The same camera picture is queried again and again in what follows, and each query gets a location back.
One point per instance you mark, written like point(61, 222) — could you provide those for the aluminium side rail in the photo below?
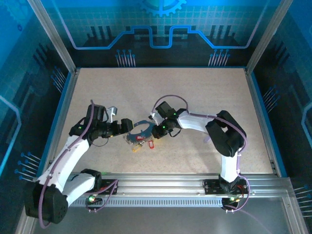
point(64, 114)
point(260, 122)

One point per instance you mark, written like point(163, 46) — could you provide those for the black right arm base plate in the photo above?
point(210, 187)

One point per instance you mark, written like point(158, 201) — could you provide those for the aluminium frame post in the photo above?
point(265, 36)
point(52, 36)

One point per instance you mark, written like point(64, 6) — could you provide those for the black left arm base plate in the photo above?
point(104, 184)

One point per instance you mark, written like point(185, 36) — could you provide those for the yellow plastic key tag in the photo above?
point(136, 148)

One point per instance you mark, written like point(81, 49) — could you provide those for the red plastic key tag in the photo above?
point(140, 138)
point(151, 145)

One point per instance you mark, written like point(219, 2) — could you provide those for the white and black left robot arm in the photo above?
point(73, 151)

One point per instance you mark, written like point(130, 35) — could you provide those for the small green LED board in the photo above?
point(232, 199)
point(92, 199)

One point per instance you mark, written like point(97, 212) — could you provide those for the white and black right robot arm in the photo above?
point(195, 122)

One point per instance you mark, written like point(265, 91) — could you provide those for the long aluminium mounting rail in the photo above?
point(158, 185)

